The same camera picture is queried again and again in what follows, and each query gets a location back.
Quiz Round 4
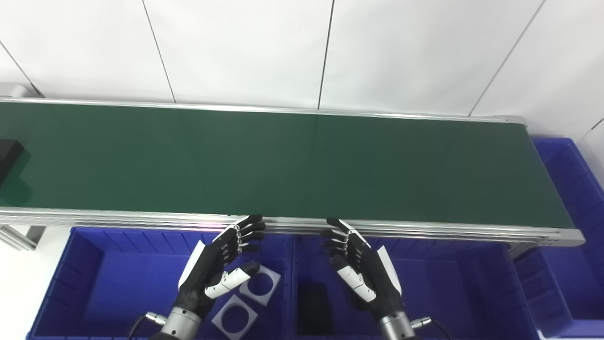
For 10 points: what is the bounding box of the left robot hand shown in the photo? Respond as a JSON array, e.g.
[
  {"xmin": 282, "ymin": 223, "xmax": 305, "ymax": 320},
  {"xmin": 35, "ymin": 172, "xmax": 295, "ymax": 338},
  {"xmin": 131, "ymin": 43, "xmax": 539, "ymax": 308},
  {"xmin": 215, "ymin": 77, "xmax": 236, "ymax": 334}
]
[{"xmin": 176, "ymin": 215, "xmax": 267, "ymax": 317}]

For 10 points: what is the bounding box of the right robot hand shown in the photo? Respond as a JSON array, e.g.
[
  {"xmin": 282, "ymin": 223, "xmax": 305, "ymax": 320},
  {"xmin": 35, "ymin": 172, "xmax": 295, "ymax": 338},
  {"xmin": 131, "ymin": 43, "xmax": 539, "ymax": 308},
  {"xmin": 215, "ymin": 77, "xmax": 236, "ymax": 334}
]
[{"xmin": 319, "ymin": 217, "xmax": 406, "ymax": 321}]

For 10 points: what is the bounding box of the black cylinder block part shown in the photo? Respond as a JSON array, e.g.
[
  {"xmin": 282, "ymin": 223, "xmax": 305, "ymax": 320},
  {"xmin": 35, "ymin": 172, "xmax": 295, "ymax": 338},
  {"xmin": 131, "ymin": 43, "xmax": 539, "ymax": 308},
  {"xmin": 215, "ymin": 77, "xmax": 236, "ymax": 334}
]
[{"xmin": 0, "ymin": 139, "xmax": 25, "ymax": 187}]

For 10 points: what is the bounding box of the blue plastic bin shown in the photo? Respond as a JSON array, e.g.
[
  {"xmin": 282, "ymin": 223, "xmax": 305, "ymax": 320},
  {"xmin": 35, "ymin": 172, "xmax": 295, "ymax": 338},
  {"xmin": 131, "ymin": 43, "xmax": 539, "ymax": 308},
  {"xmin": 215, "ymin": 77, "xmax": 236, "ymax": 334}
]
[
  {"xmin": 26, "ymin": 227, "xmax": 291, "ymax": 340},
  {"xmin": 288, "ymin": 234, "xmax": 543, "ymax": 340},
  {"xmin": 513, "ymin": 137, "xmax": 604, "ymax": 339}
]

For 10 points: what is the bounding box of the green conveyor belt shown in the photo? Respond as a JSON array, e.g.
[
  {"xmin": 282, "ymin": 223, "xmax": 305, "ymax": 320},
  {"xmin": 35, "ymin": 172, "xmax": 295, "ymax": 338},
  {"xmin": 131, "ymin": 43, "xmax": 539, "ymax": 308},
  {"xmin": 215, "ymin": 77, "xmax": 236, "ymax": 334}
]
[{"xmin": 0, "ymin": 97, "xmax": 586, "ymax": 247}]

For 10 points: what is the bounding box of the aluminium conveyor leg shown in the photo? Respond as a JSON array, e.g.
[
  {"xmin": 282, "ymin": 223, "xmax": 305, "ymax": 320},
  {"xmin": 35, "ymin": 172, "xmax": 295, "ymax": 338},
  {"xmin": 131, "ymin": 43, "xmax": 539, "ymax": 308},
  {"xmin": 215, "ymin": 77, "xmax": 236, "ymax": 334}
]
[
  {"xmin": 0, "ymin": 224, "xmax": 46, "ymax": 251},
  {"xmin": 510, "ymin": 243, "xmax": 538, "ymax": 259}
]

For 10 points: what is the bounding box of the grey conveyor end housing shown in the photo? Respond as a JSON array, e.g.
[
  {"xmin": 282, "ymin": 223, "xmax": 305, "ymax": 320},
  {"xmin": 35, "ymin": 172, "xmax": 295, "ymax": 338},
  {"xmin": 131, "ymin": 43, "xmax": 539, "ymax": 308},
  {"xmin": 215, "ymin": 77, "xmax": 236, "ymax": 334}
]
[{"xmin": 0, "ymin": 84, "xmax": 30, "ymax": 99}]

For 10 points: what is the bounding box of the white square plate with hole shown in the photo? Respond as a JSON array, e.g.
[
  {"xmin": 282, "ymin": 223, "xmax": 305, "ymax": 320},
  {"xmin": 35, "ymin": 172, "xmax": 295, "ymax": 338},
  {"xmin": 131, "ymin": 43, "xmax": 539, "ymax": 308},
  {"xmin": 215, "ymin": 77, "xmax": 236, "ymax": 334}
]
[
  {"xmin": 211, "ymin": 294, "xmax": 259, "ymax": 340},
  {"xmin": 239, "ymin": 264, "xmax": 282, "ymax": 307}
]

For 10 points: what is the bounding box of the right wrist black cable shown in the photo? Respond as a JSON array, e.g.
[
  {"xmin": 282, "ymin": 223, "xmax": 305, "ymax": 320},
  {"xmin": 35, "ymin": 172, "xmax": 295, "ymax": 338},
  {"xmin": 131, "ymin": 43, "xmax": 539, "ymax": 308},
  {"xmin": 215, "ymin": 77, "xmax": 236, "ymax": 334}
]
[{"xmin": 410, "ymin": 317, "xmax": 454, "ymax": 340}]

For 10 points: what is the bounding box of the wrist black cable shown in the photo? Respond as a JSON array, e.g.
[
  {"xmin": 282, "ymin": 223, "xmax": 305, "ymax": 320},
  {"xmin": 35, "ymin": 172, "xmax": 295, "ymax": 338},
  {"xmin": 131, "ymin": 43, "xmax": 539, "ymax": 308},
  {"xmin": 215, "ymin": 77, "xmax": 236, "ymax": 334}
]
[
  {"xmin": 128, "ymin": 312, "xmax": 167, "ymax": 340},
  {"xmin": 410, "ymin": 317, "xmax": 454, "ymax": 340}
]

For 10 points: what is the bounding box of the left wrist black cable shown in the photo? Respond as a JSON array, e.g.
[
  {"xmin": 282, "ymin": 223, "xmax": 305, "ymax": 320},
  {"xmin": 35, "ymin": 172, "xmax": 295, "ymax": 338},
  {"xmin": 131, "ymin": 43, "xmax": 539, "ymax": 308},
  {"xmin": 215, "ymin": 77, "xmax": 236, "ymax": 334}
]
[{"xmin": 128, "ymin": 312, "xmax": 167, "ymax": 340}]

